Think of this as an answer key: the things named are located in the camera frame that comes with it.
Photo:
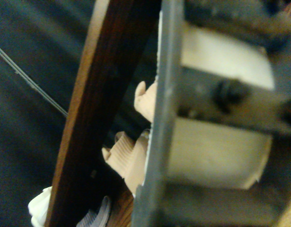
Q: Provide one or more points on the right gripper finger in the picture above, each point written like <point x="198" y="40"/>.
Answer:
<point x="230" y="106"/>

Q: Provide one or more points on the beige shoe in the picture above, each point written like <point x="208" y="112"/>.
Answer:
<point x="128" y="160"/>
<point x="146" y="99"/>

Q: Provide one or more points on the brown shoe rack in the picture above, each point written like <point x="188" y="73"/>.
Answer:
<point x="93" y="106"/>

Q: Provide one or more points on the lilac shoe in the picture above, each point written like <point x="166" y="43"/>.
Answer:
<point x="98" y="215"/>

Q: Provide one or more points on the curtain stand pole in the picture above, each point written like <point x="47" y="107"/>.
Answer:
<point x="29" y="80"/>

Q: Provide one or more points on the white shoe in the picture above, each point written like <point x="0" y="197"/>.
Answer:
<point x="37" y="221"/>
<point x="38" y="201"/>

